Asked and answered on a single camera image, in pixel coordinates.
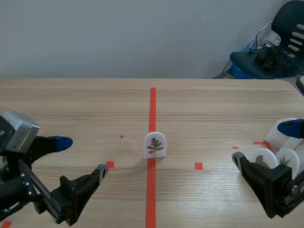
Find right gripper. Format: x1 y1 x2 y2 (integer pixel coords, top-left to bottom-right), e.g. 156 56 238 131
232 119 304 219

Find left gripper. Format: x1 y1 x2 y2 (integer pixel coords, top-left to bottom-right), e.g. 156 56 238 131
0 135 110 227

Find round white leaf card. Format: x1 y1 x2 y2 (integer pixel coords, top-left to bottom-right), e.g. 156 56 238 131
276 148 301 179
249 147 279 170

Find arched white leaf card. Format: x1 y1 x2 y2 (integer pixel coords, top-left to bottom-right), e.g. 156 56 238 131
143 131 168 160

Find white moulded stand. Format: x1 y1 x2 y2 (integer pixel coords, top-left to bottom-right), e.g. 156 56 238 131
264 117 304 157

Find blue bag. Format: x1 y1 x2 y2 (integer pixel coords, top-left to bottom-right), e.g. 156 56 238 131
230 40 257 79

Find dark blue chair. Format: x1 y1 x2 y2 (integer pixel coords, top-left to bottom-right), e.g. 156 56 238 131
219 0 304 80

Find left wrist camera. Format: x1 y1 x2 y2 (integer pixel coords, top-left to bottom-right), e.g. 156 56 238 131
0 109 40 154

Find tangled black cables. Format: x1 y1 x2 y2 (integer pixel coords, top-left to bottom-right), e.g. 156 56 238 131
248 38 304 72

